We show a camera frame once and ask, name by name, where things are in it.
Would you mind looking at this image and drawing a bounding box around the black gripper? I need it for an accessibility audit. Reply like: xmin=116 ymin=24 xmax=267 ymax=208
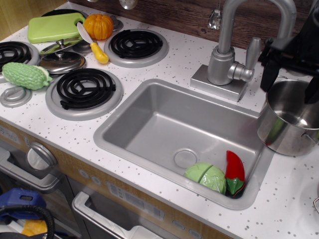
xmin=258 ymin=37 xmax=319 ymax=104

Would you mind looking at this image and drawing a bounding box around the hanging clear utensil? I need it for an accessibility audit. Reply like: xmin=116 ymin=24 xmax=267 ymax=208
xmin=207 ymin=0 xmax=222 ymax=30

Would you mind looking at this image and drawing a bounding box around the small steel pot lid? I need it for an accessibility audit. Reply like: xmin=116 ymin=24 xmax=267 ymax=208
xmin=39 ymin=37 xmax=83 ymax=55

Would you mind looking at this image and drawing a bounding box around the grey oven door handle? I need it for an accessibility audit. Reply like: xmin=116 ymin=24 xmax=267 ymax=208
xmin=0 ymin=147 xmax=60 ymax=194

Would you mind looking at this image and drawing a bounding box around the blue plastic object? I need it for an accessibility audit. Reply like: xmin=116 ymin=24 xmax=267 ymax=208
xmin=0 ymin=188 xmax=46 ymax=221

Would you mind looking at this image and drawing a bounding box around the grey toy sink basin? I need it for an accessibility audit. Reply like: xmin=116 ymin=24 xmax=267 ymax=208
xmin=93 ymin=79 xmax=274 ymax=210

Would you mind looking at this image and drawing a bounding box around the large steel pot lid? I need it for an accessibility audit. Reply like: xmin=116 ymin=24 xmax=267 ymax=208
xmin=39 ymin=51 xmax=85 ymax=75

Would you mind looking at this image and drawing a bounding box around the stove burner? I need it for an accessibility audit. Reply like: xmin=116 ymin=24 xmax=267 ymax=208
xmin=45 ymin=68 xmax=123 ymax=121
xmin=104 ymin=29 xmax=169 ymax=68
xmin=0 ymin=41 xmax=40 ymax=72

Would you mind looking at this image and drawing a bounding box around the grey stove knob front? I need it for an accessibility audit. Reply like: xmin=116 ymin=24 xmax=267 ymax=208
xmin=0 ymin=86 xmax=32 ymax=108

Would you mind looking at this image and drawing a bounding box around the yellow handled toy knife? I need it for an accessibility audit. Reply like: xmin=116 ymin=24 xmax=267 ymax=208
xmin=76 ymin=22 xmax=109 ymax=64

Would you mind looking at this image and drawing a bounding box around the silver toy faucet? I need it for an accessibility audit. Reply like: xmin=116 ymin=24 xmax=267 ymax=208
xmin=190 ymin=0 xmax=297 ymax=102

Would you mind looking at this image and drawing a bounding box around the green cutting board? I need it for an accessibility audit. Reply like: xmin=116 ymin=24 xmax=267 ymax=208
xmin=27 ymin=12 xmax=86 ymax=43

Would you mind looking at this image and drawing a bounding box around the grey stove knob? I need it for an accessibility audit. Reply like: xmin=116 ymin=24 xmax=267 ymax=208
xmin=0 ymin=86 xmax=32 ymax=108
xmin=110 ymin=15 xmax=124 ymax=32

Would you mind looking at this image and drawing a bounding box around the silver oven dial knob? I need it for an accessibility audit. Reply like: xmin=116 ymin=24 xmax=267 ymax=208
xmin=26 ymin=141 xmax=57 ymax=171

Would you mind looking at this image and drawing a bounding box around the yellow cloth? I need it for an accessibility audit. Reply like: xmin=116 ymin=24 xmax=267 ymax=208
xmin=21 ymin=220 xmax=48 ymax=237

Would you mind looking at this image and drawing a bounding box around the stainless steel pot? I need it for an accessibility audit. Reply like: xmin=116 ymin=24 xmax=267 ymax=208
xmin=257 ymin=79 xmax=319 ymax=156

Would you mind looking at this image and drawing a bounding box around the hanging silver spoon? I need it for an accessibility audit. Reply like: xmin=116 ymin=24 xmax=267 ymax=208
xmin=119 ymin=0 xmax=138 ymax=10

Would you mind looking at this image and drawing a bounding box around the back right stove burner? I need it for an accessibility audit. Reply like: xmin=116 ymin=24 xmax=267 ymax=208
xmin=104 ymin=29 xmax=169 ymax=68

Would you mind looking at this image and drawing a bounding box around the orange toy pumpkin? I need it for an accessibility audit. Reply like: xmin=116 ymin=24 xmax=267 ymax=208
xmin=84 ymin=14 xmax=114 ymax=40

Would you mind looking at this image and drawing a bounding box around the black cable hose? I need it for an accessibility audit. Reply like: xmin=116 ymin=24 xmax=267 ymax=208
xmin=0 ymin=204 xmax=56 ymax=239

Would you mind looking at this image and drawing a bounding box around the green toy cabbage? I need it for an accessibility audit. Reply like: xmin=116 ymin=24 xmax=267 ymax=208
xmin=184 ymin=162 xmax=227 ymax=195

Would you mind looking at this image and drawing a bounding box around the red toy chili pepper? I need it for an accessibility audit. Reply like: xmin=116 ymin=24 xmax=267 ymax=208
xmin=225 ymin=150 xmax=245 ymax=197

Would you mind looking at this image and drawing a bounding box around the front right stove burner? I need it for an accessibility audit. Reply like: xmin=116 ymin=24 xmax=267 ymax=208
xmin=45 ymin=68 xmax=123 ymax=121

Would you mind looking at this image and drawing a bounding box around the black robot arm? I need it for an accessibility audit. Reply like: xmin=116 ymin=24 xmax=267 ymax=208
xmin=258 ymin=0 xmax=319 ymax=104

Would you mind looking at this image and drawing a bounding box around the silver dishwasher door handle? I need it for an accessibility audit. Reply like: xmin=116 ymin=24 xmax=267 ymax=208
xmin=72 ymin=191 xmax=161 ymax=239

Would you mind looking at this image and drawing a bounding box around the green toy bitter gourd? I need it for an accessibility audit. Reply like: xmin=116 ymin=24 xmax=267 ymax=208
xmin=2 ymin=62 xmax=52 ymax=90

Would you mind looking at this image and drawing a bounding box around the grey stove knob back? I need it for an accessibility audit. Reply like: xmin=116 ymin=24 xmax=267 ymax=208
xmin=110 ymin=15 xmax=124 ymax=32

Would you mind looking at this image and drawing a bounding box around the left stove burner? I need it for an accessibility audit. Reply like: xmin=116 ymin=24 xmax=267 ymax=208
xmin=0 ymin=41 xmax=40 ymax=72

